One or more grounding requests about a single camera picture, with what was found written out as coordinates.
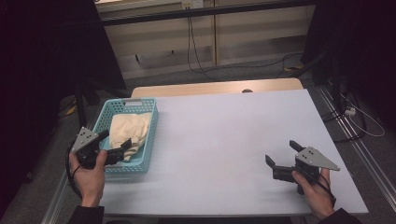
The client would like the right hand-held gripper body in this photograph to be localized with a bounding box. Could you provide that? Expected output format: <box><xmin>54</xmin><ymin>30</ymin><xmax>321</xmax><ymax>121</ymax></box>
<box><xmin>272</xmin><ymin>147</ymin><xmax>341</xmax><ymax>196</ymax></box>

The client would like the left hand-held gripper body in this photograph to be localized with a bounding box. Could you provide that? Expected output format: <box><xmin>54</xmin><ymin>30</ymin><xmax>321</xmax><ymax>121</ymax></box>
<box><xmin>70</xmin><ymin>126</ymin><xmax>126</xmax><ymax>171</ymax></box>

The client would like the cream garment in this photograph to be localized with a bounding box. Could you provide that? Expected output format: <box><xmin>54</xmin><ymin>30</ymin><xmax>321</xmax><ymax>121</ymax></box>
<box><xmin>108</xmin><ymin>112</ymin><xmax>153</xmax><ymax>162</ymax></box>

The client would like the teal plastic basket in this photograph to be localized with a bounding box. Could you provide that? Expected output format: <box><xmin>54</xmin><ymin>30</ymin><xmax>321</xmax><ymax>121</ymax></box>
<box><xmin>92</xmin><ymin>98</ymin><xmax>160</xmax><ymax>175</ymax></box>

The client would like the person's right hand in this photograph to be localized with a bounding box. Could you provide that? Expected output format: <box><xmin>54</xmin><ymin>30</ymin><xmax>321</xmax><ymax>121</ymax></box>
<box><xmin>291</xmin><ymin>168</ymin><xmax>337</xmax><ymax>220</ymax></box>

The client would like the person's left hand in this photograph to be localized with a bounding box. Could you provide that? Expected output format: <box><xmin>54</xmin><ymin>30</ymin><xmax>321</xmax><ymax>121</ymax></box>
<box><xmin>67</xmin><ymin>149</ymin><xmax>108</xmax><ymax>208</ymax></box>

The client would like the black metal stand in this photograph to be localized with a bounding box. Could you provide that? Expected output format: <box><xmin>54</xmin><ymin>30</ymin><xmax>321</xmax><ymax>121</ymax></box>
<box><xmin>73</xmin><ymin>77</ymin><xmax>132</xmax><ymax>136</ymax></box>

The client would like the pale grey table mat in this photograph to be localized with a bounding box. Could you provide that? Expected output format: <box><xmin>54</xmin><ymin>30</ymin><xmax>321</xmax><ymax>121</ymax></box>
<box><xmin>98</xmin><ymin>89</ymin><xmax>370</xmax><ymax>217</ymax></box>

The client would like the black curtain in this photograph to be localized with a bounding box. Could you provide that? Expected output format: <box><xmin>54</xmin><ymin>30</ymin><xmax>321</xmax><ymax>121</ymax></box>
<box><xmin>0</xmin><ymin>0</ymin><xmax>127</xmax><ymax>216</ymax></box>
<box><xmin>300</xmin><ymin>0</ymin><xmax>396</xmax><ymax>133</ymax></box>

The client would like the wooden table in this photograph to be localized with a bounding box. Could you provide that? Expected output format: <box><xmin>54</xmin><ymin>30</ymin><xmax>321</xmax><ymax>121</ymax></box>
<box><xmin>131</xmin><ymin>77</ymin><xmax>304</xmax><ymax>99</ymax></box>

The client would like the beige wooden cabinet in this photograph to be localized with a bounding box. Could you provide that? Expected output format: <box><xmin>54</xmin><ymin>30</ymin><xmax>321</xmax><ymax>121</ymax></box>
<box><xmin>93</xmin><ymin>0</ymin><xmax>317</xmax><ymax>80</ymax></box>

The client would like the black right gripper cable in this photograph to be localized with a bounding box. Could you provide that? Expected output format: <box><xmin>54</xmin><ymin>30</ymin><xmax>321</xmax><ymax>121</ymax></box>
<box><xmin>306</xmin><ymin>171</ymin><xmax>338</xmax><ymax>209</ymax></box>

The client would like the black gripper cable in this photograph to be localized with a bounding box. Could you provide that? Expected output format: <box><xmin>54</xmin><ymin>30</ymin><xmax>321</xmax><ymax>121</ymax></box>
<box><xmin>64</xmin><ymin>144</ymin><xmax>84</xmax><ymax>200</ymax></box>
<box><xmin>306</xmin><ymin>171</ymin><xmax>338</xmax><ymax>209</ymax></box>

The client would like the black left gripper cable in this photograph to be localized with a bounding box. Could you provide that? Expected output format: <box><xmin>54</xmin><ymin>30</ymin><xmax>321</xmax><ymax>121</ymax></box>
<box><xmin>64</xmin><ymin>144</ymin><xmax>84</xmax><ymax>200</ymax></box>

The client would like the black cable bundle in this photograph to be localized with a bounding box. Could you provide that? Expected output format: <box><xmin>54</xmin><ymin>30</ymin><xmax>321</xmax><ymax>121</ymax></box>
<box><xmin>320</xmin><ymin>87</ymin><xmax>370</xmax><ymax>144</ymax></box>

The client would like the aluminium floor rail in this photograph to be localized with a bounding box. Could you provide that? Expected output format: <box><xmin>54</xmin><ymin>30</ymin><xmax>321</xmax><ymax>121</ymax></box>
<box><xmin>316</xmin><ymin>85</ymin><xmax>396</xmax><ymax>214</ymax></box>
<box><xmin>40</xmin><ymin>122</ymin><xmax>94</xmax><ymax>224</ymax></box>

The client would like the white cable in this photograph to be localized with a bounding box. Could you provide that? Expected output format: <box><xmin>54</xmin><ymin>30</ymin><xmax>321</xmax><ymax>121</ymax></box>
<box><xmin>339</xmin><ymin>92</ymin><xmax>387</xmax><ymax>138</ymax></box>

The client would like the black floor cable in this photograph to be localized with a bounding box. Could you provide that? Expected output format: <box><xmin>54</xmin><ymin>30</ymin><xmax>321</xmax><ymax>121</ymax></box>
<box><xmin>214</xmin><ymin>51</ymin><xmax>304</xmax><ymax>79</ymax></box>

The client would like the black hanging cable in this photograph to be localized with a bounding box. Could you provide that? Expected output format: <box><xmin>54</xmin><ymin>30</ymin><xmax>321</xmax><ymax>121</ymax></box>
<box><xmin>186</xmin><ymin>7</ymin><xmax>219</xmax><ymax>81</ymax></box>

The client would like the white wall socket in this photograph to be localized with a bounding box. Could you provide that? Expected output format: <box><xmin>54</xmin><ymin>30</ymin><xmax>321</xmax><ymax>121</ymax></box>
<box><xmin>181</xmin><ymin>0</ymin><xmax>205</xmax><ymax>9</ymax></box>

